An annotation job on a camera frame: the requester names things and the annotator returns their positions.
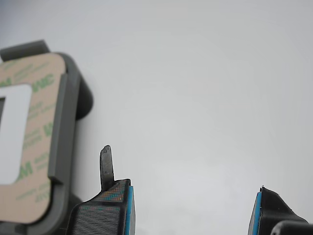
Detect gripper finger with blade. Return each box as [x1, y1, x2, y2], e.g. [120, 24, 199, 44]
[65, 144, 135, 235]

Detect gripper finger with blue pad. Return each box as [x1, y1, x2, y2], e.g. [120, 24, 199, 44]
[247, 185, 313, 235]

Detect tan 3M liner film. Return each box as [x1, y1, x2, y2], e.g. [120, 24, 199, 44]
[0, 52, 67, 225]

